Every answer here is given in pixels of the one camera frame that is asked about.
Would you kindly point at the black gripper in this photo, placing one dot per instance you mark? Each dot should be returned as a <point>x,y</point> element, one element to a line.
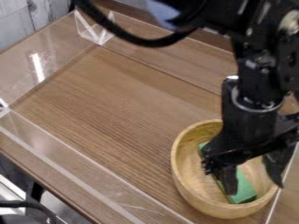
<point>255,132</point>

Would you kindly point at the green rectangular block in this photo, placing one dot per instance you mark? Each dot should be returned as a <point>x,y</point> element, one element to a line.
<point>246,192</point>

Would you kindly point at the light brown wooden bowl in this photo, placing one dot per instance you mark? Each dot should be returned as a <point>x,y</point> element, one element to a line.
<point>199,188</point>

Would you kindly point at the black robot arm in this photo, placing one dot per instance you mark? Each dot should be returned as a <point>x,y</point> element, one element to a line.
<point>263,31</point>

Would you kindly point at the clear acrylic tray enclosure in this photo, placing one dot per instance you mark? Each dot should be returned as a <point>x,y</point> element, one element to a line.
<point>93,113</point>

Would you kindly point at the black metal table bracket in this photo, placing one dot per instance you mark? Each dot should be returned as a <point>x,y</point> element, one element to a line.
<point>41,196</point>

